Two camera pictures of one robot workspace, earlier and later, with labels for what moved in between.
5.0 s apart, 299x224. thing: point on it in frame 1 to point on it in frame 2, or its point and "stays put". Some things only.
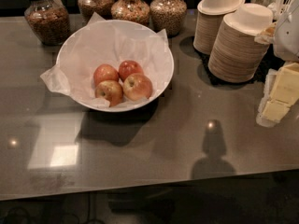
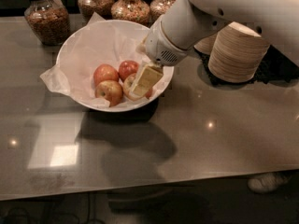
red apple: x=127 y=68 stays put
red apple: x=110 y=91 stays put
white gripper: x=289 y=37 to x=158 y=46
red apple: x=137 y=87 stays put
